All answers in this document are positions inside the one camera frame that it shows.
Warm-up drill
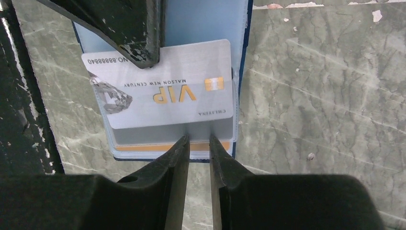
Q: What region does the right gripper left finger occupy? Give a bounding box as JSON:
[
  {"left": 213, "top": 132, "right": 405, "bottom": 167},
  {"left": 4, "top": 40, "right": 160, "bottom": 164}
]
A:
[{"left": 0, "top": 136, "right": 190, "bottom": 230}]

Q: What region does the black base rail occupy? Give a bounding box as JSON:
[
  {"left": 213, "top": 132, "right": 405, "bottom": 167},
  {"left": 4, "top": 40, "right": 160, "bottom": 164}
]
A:
[{"left": 0, "top": 0, "right": 65, "bottom": 176}]

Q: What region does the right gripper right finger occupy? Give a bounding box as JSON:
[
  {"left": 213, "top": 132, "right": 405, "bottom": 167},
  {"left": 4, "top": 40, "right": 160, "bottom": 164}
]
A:
[{"left": 209, "top": 136, "right": 385, "bottom": 230}]

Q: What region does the silver VIP credit card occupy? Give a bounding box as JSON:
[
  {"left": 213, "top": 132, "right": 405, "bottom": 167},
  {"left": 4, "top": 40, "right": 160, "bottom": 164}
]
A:
[{"left": 82, "top": 39, "right": 234, "bottom": 129}]

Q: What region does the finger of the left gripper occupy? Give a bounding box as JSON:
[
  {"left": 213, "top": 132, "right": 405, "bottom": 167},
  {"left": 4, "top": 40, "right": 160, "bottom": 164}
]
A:
[{"left": 41, "top": 0, "right": 166, "bottom": 69}]

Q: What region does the blue leather card holder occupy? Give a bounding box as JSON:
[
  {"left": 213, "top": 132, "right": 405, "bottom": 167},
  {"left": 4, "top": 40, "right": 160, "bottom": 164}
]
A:
[{"left": 71, "top": 0, "right": 254, "bottom": 163}]

